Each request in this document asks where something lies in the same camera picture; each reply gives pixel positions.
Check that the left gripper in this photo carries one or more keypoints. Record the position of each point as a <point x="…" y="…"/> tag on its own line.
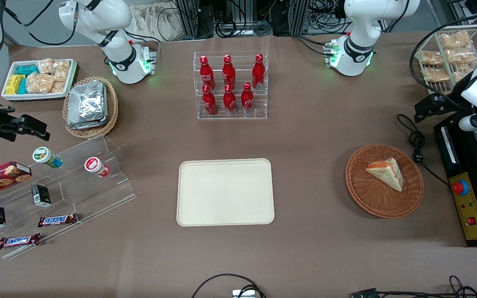
<point x="453" y="100"/>

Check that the triangular sandwich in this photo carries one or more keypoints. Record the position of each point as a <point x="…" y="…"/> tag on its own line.
<point x="387" y="174"/>

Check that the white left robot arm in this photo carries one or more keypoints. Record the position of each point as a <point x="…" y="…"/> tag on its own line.
<point x="358" y="41"/>

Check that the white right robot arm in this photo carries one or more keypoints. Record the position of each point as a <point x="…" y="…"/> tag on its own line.
<point x="118" y="62"/>

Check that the white rectangular snack tray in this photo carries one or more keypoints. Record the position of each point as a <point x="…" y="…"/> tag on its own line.
<point x="35" y="96"/>

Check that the light oval wicker basket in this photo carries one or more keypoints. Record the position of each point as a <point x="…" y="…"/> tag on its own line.
<point x="112" y="107"/>

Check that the round brown wicker basket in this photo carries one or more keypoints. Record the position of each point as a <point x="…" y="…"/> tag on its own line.
<point x="371" y="194"/>

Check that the cream plastic tray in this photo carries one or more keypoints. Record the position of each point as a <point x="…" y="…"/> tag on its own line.
<point x="225" y="192"/>

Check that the clear bag of crackers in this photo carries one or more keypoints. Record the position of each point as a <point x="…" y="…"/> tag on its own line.
<point x="455" y="40"/>
<point x="461" y="56"/>
<point x="431" y="58"/>
<point x="436" y="75"/>
<point x="462" y="75"/>

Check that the green lid cup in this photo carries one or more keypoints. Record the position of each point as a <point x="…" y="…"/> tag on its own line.
<point x="46" y="156"/>

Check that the teal snack packet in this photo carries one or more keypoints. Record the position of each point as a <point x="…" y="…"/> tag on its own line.
<point x="22" y="87"/>
<point x="27" y="69"/>

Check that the clear bag of crisps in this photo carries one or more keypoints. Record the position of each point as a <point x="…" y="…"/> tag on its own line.
<point x="61" y="70"/>
<point x="45" y="66"/>
<point x="39" y="82"/>
<point x="59" y="87"/>

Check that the yellow snack packet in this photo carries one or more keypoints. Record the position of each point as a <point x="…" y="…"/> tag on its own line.
<point x="14" y="85"/>

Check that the silver foil pack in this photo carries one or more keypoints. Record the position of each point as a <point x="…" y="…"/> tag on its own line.
<point x="87" y="101"/>
<point x="87" y="126"/>

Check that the black appliance with yellow panel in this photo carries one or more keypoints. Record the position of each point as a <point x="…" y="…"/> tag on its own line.
<point x="454" y="157"/>

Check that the red lid cup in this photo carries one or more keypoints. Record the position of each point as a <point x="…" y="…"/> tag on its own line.
<point x="95" y="165"/>

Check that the red emergency stop button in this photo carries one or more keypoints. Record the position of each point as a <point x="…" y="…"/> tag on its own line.
<point x="461" y="187"/>

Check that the clear acrylic stepped display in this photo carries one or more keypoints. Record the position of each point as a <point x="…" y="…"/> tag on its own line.
<point x="93" y="194"/>

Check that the snickers bar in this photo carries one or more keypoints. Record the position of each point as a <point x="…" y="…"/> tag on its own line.
<point x="19" y="241"/>
<point x="57" y="220"/>

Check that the beige cloth bag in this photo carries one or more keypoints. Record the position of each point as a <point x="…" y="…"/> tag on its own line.
<point x="151" y="20"/>

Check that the red cola bottle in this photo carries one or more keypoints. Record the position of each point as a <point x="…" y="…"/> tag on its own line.
<point x="247" y="100"/>
<point x="258" y="73"/>
<point x="230" y="101"/>
<point x="229" y="72"/>
<point x="206" y="74"/>
<point x="209" y="103"/>

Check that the clear acrylic bottle rack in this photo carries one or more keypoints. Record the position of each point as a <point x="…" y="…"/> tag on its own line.
<point x="238" y="117"/>

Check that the small silver device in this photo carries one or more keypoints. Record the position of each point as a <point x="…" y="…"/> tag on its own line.
<point x="243" y="294"/>

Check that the ribbed metal frame post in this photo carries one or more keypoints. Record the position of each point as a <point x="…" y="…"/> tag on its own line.
<point x="298" y="16"/>
<point x="191" y="16"/>

